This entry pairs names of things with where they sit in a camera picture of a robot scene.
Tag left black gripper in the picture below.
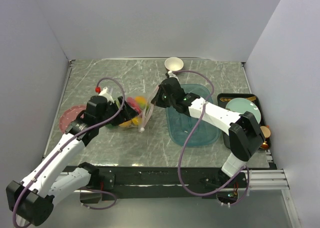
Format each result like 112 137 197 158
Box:
96 96 138 128

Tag clear zip top bag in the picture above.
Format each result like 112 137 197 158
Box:
118 85 159 133

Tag pale green cabbage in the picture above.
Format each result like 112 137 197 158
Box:
134 96 148 110

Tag orange fruit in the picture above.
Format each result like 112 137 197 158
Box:
118 120 132 128

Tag yellow lemon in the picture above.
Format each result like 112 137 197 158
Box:
131 116 144 127

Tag red chili pepper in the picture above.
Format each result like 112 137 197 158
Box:
126 96 141 113

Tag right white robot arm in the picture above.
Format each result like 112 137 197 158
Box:
151 71 266 187

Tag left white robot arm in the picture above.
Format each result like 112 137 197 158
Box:
5 87 139 228

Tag teal plastic food tray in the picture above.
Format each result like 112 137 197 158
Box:
166 84 220 147

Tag pink plate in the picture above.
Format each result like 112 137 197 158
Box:
58 105 86 133

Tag beige ceramic bowl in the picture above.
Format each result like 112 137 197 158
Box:
164 57 184 73

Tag black serving tray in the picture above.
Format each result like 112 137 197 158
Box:
216 92 272 151

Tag light green plate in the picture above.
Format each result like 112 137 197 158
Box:
225 98 262 124

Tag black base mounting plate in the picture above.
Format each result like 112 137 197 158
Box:
69 162 248 204

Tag wooden chopsticks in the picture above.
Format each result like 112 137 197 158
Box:
245 96 257 102

